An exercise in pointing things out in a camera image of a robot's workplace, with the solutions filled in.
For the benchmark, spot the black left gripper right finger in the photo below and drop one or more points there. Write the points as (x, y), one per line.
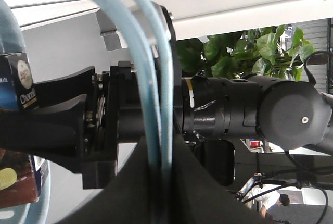
(197, 198)

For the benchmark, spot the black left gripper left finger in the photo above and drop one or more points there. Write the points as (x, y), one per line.
(129, 198)

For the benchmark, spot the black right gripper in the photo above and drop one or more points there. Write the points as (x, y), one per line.
(56, 130)

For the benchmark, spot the dark blue chocolate cookie box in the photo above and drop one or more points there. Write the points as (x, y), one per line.
(22, 175)

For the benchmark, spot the light blue plastic basket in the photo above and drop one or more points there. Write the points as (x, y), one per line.
(157, 105)

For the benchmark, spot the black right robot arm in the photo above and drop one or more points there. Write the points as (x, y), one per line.
(207, 110)

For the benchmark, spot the person in white shirt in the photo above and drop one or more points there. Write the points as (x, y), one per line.
(269, 199)

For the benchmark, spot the green potted plant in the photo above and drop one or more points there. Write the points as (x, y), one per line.
(236, 54)

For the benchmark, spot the white store shelf unit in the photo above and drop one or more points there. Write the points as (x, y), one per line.
(69, 26)

